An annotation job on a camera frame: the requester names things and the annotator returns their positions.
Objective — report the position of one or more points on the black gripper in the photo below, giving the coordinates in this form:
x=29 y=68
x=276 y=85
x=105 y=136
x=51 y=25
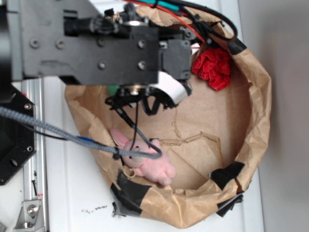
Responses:
x=150 y=55

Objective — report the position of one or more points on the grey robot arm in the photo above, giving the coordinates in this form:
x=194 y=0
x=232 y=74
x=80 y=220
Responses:
x=34 y=33

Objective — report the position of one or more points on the red crumpled tissue paper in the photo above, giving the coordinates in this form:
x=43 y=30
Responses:
x=213 y=65

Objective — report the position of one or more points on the brown paper bag tray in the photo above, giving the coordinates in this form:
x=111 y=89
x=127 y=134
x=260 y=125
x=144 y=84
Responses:
x=216 y=140

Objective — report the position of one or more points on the pink plush bunny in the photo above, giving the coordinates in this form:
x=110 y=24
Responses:
x=159 y=170

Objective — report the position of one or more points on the aluminium extrusion rail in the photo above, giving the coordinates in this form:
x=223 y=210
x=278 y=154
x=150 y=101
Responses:
x=34 y=216

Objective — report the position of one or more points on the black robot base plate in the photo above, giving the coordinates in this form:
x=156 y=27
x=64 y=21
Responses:
x=17 y=143

